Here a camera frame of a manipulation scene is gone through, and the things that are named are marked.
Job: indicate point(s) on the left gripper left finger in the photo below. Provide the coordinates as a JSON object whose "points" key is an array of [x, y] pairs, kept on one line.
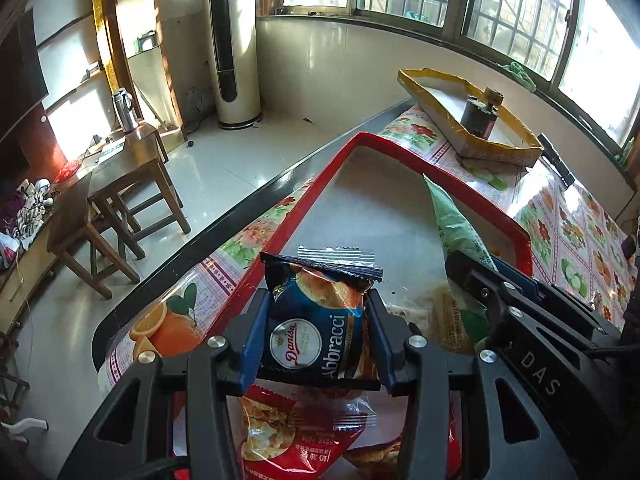
{"points": [[171, 414]]}

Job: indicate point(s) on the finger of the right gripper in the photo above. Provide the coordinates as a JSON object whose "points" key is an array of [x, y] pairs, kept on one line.
{"points": [[495, 289], [545, 284]]}

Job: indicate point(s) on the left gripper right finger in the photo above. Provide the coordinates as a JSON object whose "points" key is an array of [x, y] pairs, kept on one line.
{"points": [[409, 365]]}

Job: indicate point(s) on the long rice cracker packet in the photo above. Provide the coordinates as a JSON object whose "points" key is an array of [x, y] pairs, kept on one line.
{"points": [[438, 318]]}

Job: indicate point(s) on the green snack packet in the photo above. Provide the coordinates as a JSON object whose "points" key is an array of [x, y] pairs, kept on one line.
{"points": [[457, 233]]}

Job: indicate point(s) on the blue Danisa cookie bag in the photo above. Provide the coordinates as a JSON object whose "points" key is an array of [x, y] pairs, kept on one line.
{"points": [[316, 325]]}

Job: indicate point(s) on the red chip bag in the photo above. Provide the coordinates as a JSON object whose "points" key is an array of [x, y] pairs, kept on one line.
{"points": [[299, 436]]}

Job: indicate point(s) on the fruit flower patterned tablecloth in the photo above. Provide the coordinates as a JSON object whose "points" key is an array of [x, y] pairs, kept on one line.
{"points": [[575, 243]]}

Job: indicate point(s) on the black flashlight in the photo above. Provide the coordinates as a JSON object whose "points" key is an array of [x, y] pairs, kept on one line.
{"points": [[553, 156]]}

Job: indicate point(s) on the red rimmed white tray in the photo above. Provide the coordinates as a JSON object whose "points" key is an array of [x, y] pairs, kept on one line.
{"points": [[371, 206]]}

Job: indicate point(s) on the dark jar with cork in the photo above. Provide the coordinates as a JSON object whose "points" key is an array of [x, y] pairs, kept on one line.
{"points": [[480, 114]]}

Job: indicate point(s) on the yellow cardboard box lid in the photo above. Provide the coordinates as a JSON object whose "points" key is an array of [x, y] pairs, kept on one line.
{"points": [[442, 96]]}

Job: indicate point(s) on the green cloth on sill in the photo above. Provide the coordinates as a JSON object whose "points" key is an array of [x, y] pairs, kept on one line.
{"points": [[519, 74]]}

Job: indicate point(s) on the wooden stool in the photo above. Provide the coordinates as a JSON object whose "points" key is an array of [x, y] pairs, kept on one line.
{"points": [[110, 210]]}

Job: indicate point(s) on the steel electric kettle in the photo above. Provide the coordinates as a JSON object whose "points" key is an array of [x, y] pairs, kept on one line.
{"points": [[127, 116]]}

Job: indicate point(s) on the white tower air conditioner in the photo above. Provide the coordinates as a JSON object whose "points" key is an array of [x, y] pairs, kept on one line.
{"points": [[230, 30]]}

